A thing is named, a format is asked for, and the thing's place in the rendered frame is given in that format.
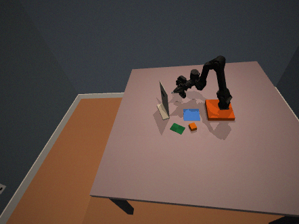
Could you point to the blue square mat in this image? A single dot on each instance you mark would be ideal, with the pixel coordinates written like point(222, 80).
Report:
point(191, 114)

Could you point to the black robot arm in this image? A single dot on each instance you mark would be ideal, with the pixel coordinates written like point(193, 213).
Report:
point(218, 65)

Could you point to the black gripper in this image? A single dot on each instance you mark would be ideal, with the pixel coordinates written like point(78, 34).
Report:
point(184, 85)

